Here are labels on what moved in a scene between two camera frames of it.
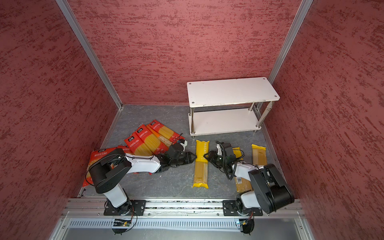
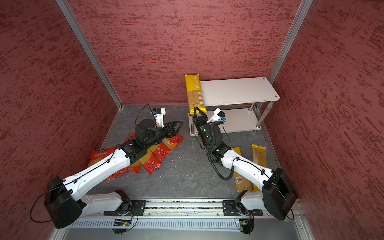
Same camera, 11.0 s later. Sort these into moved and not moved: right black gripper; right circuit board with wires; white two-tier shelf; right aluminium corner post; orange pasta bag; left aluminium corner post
Moved: right black gripper
Not moved: right circuit board with wires; white two-tier shelf; orange pasta bag; left aluminium corner post; right aluminium corner post
